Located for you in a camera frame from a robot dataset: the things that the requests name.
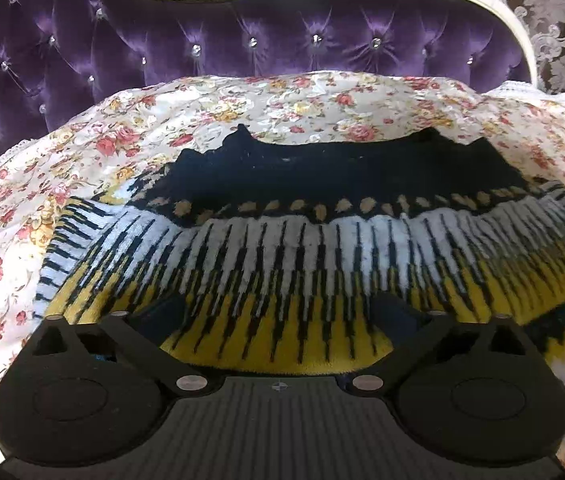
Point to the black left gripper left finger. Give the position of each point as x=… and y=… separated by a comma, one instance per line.
x=139, y=337

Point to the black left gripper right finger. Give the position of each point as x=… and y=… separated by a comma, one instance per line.
x=414, y=334

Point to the yellow black patterned knit sweater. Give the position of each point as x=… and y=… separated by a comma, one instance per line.
x=273, y=257

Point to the floral bedspread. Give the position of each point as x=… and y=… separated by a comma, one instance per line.
x=143, y=129

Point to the purple tufted velvet headboard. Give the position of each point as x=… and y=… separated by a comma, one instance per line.
x=60, y=57

